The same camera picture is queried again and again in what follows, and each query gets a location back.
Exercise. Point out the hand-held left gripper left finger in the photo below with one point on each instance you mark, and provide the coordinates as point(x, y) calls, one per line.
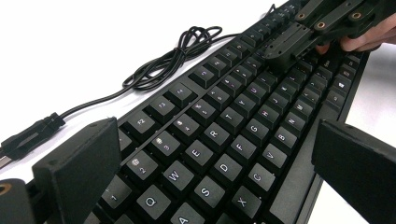
point(81, 168)

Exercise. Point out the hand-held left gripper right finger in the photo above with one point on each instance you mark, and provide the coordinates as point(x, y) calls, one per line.
point(361, 168)

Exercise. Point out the black computer keyboard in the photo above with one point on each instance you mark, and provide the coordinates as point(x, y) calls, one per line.
point(218, 133)

